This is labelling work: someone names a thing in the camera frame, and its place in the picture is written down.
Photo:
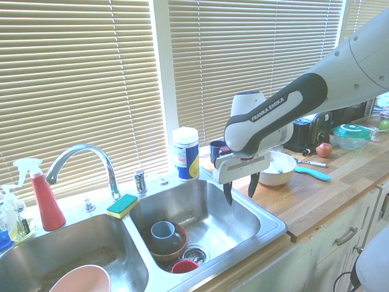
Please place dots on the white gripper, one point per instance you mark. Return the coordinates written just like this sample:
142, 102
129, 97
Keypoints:
240, 168

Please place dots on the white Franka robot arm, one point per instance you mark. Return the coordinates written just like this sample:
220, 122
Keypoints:
273, 121

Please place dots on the stainless steel double sink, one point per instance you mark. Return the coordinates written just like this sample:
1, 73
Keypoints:
218, 213

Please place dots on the round chrome sink cap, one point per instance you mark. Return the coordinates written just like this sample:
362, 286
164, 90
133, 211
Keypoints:
164, 182

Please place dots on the small chrome sink knob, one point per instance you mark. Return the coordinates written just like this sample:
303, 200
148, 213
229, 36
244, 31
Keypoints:
88, 205

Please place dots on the white ceramic bowl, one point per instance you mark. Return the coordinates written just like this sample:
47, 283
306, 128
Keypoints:
281, 171

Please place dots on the dark blue cup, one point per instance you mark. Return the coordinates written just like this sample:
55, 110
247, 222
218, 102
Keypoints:
215, 149

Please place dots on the white wipes canister blue label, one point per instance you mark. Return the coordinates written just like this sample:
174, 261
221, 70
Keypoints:
186, 155

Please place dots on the metal drain strainer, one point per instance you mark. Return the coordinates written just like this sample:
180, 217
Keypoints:
199, 254

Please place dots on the silver metal utensil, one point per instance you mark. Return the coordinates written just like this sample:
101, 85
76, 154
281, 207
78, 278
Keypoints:
314, 163

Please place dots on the brown wooden bowl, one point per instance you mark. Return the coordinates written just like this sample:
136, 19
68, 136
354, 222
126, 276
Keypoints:
179, 246

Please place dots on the grey mug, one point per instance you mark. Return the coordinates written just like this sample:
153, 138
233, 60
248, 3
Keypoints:
162, 235

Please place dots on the red apple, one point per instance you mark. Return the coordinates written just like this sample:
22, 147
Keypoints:
324, 150

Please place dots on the black toaster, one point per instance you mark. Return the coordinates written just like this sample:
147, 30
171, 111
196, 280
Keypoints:
310, 127

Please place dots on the red cup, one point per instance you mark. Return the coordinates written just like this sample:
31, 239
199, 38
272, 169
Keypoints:
183, 267

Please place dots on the white kitchen cabinet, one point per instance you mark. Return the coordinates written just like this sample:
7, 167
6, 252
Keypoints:
331, 264

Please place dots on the green and yellow sponge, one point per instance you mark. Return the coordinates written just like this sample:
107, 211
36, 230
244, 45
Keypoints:
123, 205

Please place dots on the clear container green lid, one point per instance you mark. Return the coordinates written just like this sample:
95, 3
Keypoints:
351, 135

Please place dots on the medium beige window blind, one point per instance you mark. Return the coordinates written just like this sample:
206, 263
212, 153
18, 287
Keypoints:
243, 54

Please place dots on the black countertop appliance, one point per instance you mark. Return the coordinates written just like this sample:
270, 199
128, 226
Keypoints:
352, 111

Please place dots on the chrome curved faucet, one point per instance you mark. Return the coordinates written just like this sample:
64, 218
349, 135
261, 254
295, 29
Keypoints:
103, 161

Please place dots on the small clear plastic container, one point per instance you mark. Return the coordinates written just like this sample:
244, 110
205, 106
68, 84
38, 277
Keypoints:
375, 135

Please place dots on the grey rounded robot housing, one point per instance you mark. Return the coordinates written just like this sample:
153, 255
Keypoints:
377, 261

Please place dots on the green apple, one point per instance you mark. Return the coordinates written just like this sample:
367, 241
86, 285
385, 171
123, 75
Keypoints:
384, 124

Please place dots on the pink bowl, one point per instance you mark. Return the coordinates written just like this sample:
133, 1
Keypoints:
85, 278

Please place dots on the wide beige window blind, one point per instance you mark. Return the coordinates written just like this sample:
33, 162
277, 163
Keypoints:
76, 91

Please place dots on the red spray bottle white trigger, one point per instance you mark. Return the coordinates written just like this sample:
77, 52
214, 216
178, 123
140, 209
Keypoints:
47, 203

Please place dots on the yellowish clear jar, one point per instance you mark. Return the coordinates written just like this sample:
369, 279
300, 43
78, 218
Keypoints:
22, 229

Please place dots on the clear pump soap bottle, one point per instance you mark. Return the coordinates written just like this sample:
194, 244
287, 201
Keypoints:
9, 200

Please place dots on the blue liquid bottle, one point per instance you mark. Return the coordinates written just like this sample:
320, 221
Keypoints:
3, 237

